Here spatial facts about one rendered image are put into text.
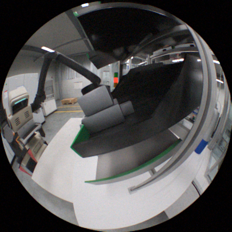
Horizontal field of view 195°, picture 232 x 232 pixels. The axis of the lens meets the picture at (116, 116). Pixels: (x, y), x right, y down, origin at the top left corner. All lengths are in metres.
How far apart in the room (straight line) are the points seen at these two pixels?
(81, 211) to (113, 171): 0.31
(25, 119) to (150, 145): 0.81
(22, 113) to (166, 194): 1.06
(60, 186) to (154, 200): 0.48
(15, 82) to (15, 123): 2.56
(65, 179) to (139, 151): 0.42
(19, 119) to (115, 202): 0.80
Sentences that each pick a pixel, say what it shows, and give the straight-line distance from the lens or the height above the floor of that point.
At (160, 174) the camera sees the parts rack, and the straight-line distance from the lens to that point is 0.17.
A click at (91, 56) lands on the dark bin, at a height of 1.35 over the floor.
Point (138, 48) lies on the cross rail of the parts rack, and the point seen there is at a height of 1.38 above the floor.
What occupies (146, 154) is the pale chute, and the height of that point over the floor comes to 1.13.
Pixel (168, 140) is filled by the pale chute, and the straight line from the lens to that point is 0.17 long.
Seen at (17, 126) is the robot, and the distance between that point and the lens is 0.72.
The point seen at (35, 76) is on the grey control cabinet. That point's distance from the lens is 3.66.
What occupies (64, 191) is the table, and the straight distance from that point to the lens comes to 0.48.
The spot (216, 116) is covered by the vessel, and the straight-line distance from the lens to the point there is 0.81.
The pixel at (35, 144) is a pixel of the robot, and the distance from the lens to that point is 0.82.
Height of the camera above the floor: 1.27
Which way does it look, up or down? 25 degrees down
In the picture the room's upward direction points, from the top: 3 degrees clockwise
